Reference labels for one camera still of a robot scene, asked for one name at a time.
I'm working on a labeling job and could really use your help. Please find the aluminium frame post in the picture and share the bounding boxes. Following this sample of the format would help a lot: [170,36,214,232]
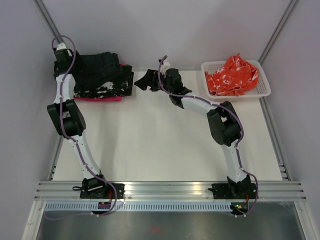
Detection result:
[33,0,72,51]
[258,0,300,65]

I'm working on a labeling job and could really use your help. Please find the folded black white trousers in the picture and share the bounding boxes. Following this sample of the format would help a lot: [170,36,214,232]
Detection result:
[74,64,134,99]

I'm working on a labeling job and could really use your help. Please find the black mounting plate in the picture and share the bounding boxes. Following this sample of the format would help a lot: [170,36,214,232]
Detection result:
[208,183,258,200]
[80,182,125,200]

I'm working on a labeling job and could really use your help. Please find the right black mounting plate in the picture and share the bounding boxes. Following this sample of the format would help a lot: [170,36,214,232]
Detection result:
[208,183,258,200]

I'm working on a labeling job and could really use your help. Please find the slotted grey cable duct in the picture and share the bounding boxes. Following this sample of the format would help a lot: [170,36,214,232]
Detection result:
[45,201,232,212]

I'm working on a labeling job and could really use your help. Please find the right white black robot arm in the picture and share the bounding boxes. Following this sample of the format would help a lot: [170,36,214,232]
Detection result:
[134,68,257,200]

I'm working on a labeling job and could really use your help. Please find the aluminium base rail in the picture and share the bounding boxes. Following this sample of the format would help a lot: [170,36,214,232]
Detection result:
[34,180,307,202]

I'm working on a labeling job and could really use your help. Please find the orange white garment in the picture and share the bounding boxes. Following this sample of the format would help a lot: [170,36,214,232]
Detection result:
[204,53,259,97]

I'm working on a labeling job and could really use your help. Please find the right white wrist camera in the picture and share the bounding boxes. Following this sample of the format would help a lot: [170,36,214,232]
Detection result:
[158,59,171,75]

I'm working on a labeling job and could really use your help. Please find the right aluminium frame post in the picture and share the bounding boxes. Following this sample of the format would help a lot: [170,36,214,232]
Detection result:
[258,0,300,65]

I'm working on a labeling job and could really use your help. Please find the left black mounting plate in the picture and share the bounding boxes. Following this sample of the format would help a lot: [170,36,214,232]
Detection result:
[80,182,125,200]

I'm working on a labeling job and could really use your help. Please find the white plastic basket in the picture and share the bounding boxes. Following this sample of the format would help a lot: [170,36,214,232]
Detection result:
[201,60,271,102]

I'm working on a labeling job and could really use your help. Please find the left aluminium frame post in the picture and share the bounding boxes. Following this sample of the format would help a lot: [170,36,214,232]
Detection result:
[33,0,72,51]

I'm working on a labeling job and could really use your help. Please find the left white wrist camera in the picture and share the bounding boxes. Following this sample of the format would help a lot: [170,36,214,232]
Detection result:
[56,42,68,51]

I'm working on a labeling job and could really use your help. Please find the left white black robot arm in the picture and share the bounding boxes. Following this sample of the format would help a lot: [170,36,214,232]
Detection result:
[47,43,110,199]

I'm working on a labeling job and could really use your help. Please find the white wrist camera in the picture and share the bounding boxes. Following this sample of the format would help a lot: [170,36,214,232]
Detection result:
[56,42,68,51]
[158,59,171,75]

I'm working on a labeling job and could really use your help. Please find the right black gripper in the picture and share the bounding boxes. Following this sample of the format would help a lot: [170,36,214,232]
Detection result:
[134,69,172,94]

